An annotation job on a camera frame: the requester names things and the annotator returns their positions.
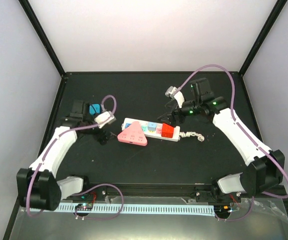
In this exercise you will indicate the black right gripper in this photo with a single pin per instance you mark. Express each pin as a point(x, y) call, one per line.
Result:
point(172, 116)

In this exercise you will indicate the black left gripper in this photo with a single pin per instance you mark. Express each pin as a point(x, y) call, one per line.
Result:
point(105, 139)

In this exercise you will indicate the red cube socket adapter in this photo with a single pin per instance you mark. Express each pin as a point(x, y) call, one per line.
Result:
point(167, 131)

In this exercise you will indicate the light blue usb charger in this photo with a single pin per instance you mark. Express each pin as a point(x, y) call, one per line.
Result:
point(151, 126)

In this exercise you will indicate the white power strip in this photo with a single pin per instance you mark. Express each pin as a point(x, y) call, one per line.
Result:
point(157, 134)

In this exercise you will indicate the blue square plug adapter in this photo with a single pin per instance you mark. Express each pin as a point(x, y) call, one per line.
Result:
point(94, 109)

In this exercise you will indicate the pink triangular socket adapter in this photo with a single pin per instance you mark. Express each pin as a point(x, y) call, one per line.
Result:
point(133, 134)

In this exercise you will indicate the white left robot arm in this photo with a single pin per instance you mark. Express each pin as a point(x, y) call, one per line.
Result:
point(37, 185)

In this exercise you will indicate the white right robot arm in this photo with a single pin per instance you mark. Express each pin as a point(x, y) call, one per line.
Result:
point(263, 166)

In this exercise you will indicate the left controller circuit board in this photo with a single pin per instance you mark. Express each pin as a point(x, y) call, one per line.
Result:
point(84, 207)

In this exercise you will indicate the controller circuit board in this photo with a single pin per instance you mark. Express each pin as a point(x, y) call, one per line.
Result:
point(84, 207)
point(222, 209)

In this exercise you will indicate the right controller circuit board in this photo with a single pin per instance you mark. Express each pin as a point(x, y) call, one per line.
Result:
point(222, 209)

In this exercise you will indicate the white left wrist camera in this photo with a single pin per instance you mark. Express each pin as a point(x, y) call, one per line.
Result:
point(105, 118)

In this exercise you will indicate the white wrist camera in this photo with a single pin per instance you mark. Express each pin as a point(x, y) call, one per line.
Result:
point(105, 118)
point(174, 94)

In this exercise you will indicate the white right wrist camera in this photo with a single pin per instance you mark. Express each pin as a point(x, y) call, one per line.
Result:
point(174, 94)

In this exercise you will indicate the black front mounting rail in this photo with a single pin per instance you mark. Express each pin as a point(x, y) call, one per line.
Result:
point(201, 192)

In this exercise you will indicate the light blue slotted cable duct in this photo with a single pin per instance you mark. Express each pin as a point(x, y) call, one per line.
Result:
point(144, 209)

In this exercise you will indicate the black left frame post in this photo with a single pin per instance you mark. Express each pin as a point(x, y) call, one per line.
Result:
point(26, 6)

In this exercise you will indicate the black frame post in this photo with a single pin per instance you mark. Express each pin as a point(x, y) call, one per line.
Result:
point(269, 23)
point(26, 6)

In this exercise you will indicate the black right frame post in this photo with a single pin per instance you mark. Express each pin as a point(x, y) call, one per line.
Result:
point(269, 23)

